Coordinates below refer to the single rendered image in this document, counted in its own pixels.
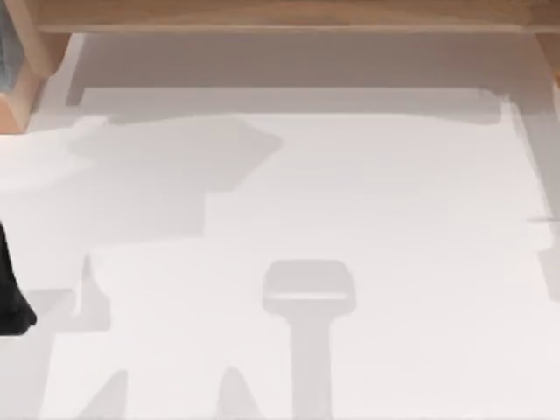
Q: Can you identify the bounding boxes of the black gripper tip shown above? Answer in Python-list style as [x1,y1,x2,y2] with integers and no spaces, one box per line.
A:
[0,223,39,338]

